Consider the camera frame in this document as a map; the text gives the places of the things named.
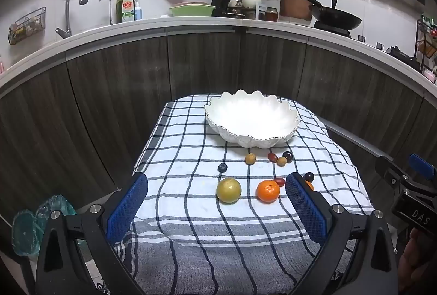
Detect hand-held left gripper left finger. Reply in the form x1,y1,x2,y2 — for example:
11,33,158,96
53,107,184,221
34,172,149,295

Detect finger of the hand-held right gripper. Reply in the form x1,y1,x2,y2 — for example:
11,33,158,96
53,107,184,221
375,156,415,191
408,154,437,193

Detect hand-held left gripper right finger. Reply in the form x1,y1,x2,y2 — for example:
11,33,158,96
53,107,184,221
285,172,400,295

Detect yellow-green round fruit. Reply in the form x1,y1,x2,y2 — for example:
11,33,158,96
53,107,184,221
216,178,242,204

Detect white scalloped bowl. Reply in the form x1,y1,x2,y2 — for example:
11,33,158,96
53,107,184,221
204,89,301,148

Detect person's right hand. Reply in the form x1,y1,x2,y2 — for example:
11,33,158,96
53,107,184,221
398,228,428,292

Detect grey metal bar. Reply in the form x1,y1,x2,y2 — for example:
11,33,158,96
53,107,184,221
321,117,393,159

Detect white checked cloth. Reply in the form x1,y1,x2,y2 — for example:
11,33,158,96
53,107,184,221
114,94,376,295

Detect clear plastic water bottles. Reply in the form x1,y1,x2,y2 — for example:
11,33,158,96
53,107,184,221
12,194,77,256

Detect black gas stove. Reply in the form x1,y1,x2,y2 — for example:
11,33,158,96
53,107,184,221
295,22,352,39

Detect kitchen counter with wood cabinets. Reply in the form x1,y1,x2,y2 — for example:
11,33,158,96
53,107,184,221
0,16,437,241

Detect black wok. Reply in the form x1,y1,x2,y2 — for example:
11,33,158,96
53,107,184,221
299,0,362,31

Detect thin curved faucet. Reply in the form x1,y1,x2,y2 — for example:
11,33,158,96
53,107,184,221
99,0,114,25

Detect green dish soap bottle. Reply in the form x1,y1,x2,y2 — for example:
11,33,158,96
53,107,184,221
117,0,134,24

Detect green basin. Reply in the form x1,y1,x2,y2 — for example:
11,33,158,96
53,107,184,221
169,3,217,17

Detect chrome kitchen faucet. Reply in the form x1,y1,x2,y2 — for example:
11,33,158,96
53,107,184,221
55,0,90,39

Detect black wire rack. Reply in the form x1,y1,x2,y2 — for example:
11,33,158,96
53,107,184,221
415,13,437,73

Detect wire wall basket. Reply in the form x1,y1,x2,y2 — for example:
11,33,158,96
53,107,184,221
7,7,46,45

